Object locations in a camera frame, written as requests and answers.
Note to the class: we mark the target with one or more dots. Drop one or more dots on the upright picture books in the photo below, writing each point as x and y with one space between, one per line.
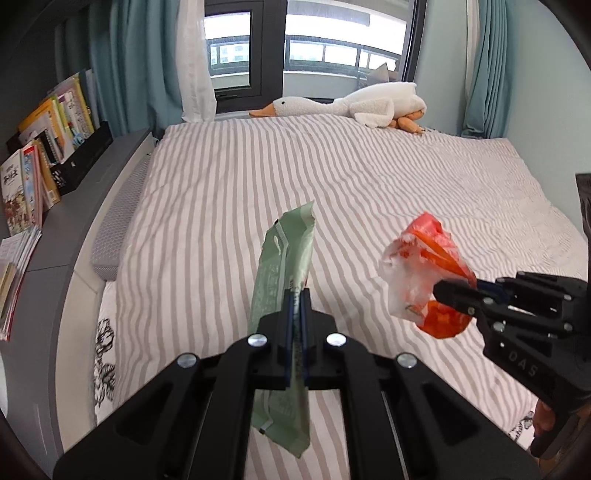
28 187

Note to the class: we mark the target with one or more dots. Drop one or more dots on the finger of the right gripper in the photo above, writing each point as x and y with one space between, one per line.
462 297
527 288

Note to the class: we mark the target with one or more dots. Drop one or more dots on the person's right hand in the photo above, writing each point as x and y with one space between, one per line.
575 449

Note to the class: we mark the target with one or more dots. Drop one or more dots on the grey padded cushion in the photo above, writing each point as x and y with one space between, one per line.
108 244

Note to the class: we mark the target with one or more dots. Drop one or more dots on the black framed window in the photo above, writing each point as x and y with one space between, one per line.
258 51

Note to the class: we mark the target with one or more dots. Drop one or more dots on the grey bedside ledge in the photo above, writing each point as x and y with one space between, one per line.
46 366

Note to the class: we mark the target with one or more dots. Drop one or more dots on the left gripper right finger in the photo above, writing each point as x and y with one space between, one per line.
402 420

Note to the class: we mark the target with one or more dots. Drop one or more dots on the grey striped white duvet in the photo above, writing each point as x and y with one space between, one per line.
185 280

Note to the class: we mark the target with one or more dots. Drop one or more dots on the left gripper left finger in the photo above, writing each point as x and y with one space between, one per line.
191 421

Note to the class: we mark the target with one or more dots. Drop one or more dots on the green wet wipes pack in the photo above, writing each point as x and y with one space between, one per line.
283 416

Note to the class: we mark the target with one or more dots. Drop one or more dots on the teal curtain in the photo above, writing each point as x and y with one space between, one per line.
490 64
130 48

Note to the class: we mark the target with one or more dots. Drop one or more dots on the black book holder with books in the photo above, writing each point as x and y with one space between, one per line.
68 126

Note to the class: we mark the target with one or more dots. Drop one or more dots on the orange white plastic bag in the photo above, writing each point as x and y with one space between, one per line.
423 255

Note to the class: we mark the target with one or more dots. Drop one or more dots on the teal right curtain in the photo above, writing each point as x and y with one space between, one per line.
490 64

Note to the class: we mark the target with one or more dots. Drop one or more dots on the teal left curtain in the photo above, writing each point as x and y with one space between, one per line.
130 48

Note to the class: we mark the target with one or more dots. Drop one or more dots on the white sheer curtain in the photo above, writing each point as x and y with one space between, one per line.
195 85

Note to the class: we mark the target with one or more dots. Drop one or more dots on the floral white bed sheet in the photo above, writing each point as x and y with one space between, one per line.
104 374

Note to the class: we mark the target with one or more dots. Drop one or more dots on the stack of flat books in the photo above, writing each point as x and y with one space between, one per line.
16 253

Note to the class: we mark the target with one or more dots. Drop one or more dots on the white plush goose toy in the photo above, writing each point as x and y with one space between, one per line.
384 105

